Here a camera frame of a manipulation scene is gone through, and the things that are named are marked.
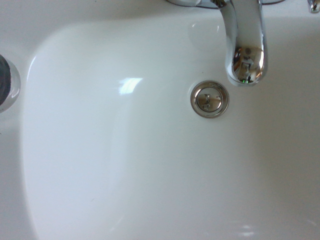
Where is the chrome sink drain stopper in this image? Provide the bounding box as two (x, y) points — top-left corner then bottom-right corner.
(190, 79), (230, 119)

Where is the white ceramic sink basin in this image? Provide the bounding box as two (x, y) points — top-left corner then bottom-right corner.
(0, 0), (320, 240)

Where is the chrome faucet spout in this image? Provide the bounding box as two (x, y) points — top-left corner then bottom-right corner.
(165, 0), (276, 88)

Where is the clear glass cup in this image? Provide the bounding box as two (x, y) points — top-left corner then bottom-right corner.
(0, 53), (22, 115)

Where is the chrome cold water handle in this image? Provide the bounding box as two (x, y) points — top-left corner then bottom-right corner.
(306, 0), (320, 14)

